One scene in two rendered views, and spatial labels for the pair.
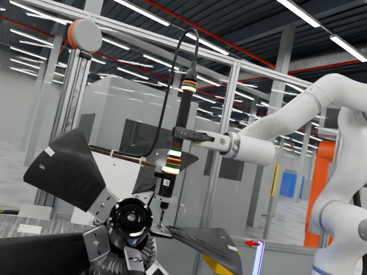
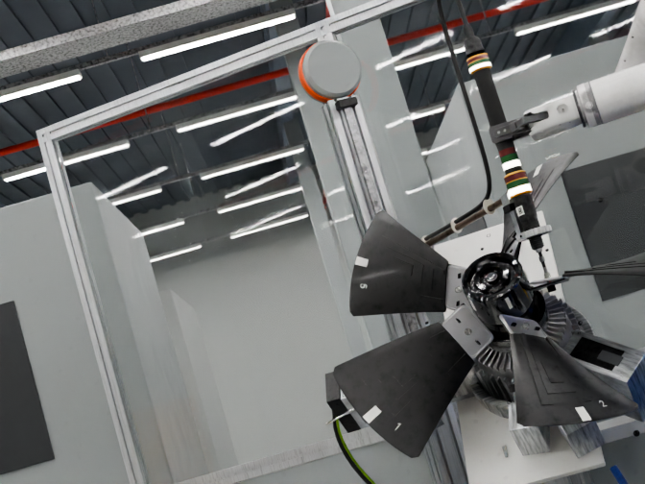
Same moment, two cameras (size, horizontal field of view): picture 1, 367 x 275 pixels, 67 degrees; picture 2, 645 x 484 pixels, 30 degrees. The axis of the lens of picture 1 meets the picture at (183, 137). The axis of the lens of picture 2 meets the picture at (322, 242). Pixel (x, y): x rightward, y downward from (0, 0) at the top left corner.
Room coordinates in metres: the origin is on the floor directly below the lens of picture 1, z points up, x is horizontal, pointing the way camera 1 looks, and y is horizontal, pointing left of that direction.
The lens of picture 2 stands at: (-1.34, -0.76, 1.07)
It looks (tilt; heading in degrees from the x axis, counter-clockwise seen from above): 8 degrees up; 29
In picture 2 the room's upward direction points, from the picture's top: 17 degrees counter-clockwise
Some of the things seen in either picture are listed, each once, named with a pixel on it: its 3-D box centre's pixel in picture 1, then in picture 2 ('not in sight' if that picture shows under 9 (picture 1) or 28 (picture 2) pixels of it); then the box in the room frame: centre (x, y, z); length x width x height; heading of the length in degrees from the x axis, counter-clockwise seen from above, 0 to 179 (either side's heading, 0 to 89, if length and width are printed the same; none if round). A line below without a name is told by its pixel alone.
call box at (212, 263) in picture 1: (220, 257); not in sight; (1.22, -0.26, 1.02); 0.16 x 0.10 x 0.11; 15
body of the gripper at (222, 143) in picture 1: (211, 140); (556, 116); (0.87, -0.09, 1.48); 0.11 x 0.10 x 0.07; 105
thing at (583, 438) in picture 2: not in sight; (578, 426); (0.84, 0.05, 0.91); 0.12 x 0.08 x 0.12; 15
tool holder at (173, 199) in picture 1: (166, 183); (524, 213); (0.85, 0.02, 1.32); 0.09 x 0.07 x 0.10; 50
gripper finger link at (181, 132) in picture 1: (186, 133); (506, 129); (0.81, -0.01, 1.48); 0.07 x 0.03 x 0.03; 105
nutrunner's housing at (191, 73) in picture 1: (179, 133); (502, 135); (0.84, 0.01, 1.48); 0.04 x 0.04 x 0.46
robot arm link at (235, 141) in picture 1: (229, 144); (587, 105); (0.88, -0.15, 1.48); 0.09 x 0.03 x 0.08; 15
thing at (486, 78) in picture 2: (181, 124); (497, 122); (0.84, 0.01, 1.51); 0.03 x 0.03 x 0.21
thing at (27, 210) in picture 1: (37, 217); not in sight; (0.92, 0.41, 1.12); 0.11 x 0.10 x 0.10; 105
